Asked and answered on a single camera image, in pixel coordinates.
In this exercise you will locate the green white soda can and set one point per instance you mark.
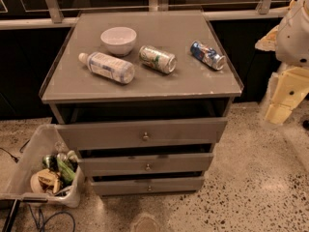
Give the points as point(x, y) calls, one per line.
point(157, 59)

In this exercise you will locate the white ceramic bowl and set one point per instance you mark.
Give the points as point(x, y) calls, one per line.
point(119, 41)

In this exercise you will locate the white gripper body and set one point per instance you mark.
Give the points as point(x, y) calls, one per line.
point(294, 39)

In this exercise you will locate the clear plastic bottle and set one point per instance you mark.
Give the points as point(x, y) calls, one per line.
point(108, 66)

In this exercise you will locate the grey drawer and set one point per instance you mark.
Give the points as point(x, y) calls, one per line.
point(151, 164)
point(113, 135)
point(148, 186)

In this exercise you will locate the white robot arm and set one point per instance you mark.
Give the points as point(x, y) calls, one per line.
point(290, 42)

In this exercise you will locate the blue soda can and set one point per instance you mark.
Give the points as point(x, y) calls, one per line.
point(208, 55)

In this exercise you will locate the grey drawer cabinet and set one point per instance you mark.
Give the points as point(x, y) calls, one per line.
point(191, 91)

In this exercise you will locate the grey middle drawer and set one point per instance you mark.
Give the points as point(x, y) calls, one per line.
point(151, 164)

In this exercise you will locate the metal window railing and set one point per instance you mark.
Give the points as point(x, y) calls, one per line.
point(215, 10)

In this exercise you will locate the grey top drawer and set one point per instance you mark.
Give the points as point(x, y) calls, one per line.
point(113, 135)

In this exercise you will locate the clear plastic bin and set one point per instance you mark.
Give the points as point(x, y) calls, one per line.
point(46, 140)

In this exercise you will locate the grey bottom drawer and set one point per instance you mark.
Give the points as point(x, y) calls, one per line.
point(148, 186)

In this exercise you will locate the green can in bin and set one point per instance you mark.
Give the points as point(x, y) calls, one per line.
point(66, 173)

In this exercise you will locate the crumpled snack wrapper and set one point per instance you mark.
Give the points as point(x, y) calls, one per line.
point(45, 181)

